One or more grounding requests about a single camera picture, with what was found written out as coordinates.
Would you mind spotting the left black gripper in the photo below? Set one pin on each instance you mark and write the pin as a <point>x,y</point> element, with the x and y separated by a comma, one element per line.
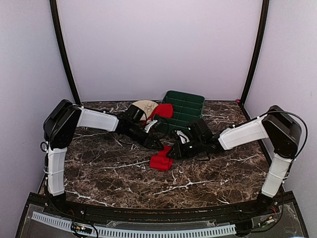
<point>149,140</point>

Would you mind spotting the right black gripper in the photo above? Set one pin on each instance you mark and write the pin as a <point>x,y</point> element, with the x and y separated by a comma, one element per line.
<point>180,152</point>

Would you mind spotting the red sock plain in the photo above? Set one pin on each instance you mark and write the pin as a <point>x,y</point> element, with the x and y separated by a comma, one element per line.
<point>160,161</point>

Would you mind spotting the green divided plastic organizer tray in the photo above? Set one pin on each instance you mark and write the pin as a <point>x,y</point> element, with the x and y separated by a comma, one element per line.
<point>186,109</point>

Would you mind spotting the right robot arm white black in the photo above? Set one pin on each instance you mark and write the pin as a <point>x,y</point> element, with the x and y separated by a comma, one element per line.
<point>277,125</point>

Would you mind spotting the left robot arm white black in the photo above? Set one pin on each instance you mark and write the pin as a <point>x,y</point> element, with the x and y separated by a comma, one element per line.
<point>66,118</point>

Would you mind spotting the red Santa sock in tray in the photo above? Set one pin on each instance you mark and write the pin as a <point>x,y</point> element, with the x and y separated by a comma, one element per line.
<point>162,110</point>

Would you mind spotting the beige bird pattern plate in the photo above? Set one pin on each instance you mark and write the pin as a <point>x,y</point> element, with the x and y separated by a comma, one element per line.
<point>147,106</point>

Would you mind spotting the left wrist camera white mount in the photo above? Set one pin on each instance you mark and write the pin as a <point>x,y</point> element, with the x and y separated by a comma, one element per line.
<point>151,125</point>

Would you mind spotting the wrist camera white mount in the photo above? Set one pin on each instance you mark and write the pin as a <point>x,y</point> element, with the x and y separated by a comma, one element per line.
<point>182,136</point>
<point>151,125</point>

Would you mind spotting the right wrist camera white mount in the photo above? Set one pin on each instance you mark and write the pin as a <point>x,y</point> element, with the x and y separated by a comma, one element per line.
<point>182,136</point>

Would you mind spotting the white slotted cable duct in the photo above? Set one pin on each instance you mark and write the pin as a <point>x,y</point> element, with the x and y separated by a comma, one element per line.
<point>132,230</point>

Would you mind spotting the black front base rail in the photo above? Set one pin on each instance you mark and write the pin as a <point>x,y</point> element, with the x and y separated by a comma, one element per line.
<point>100,214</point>

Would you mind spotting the black left frame post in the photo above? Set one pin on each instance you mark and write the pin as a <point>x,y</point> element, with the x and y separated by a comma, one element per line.
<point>62,51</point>

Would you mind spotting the black frame post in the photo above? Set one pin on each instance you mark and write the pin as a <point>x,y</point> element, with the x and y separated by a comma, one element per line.
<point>256,52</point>
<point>62,51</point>

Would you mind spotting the black right frame post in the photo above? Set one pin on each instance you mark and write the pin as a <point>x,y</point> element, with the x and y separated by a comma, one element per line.
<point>256,52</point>

